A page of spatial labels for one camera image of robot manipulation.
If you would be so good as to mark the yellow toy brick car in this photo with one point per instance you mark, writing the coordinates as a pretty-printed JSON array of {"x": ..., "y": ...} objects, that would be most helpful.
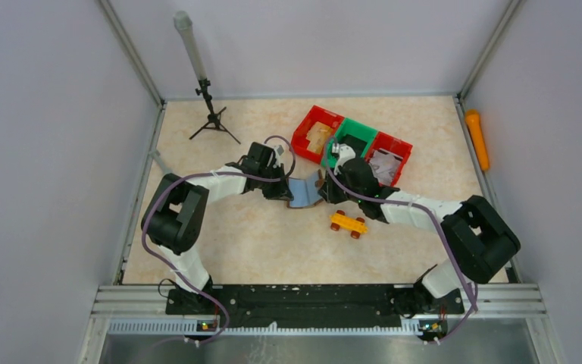
[{"x": 355, "y": 226}]

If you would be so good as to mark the red bin with gold cards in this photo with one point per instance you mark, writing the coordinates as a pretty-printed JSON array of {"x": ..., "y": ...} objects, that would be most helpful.
[{"x": 300, "y": 143}]

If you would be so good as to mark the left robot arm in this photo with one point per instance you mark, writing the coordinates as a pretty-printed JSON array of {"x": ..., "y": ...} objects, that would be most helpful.
[{"x": 173, "y": 220}]

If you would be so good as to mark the red bin with silver cards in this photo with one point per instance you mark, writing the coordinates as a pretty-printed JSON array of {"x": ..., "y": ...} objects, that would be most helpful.
[{"x": 393, "y": 145}]

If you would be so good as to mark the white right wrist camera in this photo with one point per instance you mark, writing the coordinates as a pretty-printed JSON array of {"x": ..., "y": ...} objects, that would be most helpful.
[{"x": 342, "y": 153}]

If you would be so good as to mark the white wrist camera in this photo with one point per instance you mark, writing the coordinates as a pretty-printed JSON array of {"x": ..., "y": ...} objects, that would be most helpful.
[
  {"x": 276, "y": 156},
  {"x": 342, "y": 153}
]

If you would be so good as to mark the green plastic bin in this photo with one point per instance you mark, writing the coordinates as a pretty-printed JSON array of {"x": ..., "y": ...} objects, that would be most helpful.
[{"x": 352, "y": 133}]

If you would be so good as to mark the brown leather card holder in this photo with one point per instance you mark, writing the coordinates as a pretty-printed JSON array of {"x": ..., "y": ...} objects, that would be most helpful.
[{"x": 305, "y": 191}]

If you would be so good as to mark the orange flashlight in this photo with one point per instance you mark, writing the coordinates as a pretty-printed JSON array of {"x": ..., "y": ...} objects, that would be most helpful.
[{"x": 472, "y": 121}]

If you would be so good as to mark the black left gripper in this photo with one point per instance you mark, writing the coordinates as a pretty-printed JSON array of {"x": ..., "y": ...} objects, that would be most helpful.
[{"x": 281, "y": 191}]

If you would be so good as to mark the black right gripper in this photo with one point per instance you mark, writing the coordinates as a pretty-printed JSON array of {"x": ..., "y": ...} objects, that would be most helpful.
[{"x": 328, "y": 191}]

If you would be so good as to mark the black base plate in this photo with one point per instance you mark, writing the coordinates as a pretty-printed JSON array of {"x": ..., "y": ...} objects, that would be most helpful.
[{"x": 314, "y": 305}]

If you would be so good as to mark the grey metal bracket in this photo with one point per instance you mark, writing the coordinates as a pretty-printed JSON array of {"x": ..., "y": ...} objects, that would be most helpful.
[{"x": 156, "y": 157}]

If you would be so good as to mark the aluminium front rail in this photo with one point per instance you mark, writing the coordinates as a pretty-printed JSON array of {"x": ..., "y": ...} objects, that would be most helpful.
[{"x": 140, "y": 309}]

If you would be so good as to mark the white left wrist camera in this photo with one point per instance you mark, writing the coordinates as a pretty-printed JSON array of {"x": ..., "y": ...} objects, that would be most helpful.
[{"x": 276, "y": 156}]

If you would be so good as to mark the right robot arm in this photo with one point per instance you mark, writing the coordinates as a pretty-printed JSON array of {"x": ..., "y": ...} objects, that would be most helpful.
[{"x": 477, "y": 240}]

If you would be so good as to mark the gold cards stack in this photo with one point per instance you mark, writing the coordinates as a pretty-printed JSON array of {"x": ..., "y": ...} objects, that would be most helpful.
[{"x": 317, "y": 136}]

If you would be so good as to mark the grey light on tripod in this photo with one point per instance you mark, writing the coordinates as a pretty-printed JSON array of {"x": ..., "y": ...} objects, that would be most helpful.
[{"x": 184, "y": 26}]

